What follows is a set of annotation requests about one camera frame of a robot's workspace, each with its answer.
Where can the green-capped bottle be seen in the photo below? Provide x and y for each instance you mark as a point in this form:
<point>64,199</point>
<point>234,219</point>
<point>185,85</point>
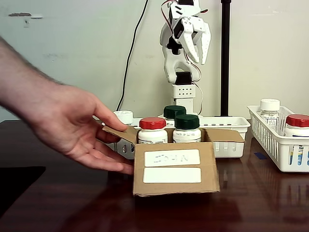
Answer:
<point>172,111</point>
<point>187,128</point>

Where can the red-capped bottle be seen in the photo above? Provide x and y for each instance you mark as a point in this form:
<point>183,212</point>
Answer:
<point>152,129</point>
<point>299,120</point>

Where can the labelled cardboard box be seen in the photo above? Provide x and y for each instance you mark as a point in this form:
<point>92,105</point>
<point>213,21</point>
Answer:
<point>173,186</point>

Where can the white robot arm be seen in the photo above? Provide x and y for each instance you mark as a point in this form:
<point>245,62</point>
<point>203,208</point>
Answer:
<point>171,62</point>

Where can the white-capped bottle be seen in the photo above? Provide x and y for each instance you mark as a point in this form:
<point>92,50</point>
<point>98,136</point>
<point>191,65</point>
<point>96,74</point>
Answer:
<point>126,116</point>
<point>270,104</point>

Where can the person's bare hand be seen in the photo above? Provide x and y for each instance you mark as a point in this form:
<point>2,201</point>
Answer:
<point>70,120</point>

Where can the black pole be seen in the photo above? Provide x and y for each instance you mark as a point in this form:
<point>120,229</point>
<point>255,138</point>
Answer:
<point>225,60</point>

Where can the blue tape strip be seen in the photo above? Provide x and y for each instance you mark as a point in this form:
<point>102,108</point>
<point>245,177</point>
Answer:
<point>260,155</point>

